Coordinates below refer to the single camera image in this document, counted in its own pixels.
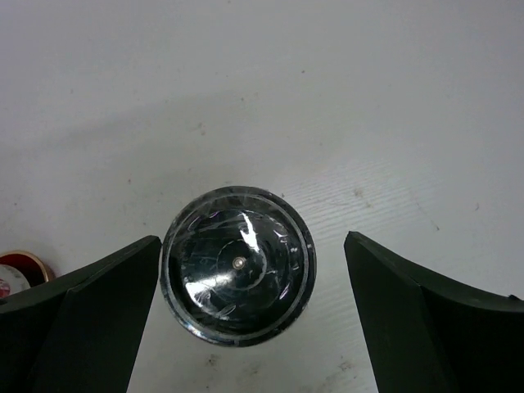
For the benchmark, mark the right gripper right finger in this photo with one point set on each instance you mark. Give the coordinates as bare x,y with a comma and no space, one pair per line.
426,332

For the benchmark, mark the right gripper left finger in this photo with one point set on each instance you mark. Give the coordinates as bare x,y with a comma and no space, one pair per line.
80,332

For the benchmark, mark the silver lid white shaker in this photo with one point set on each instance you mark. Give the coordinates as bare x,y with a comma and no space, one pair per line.
238,266

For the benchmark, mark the red rectangular tray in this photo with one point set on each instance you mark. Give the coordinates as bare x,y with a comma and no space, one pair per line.
29,265

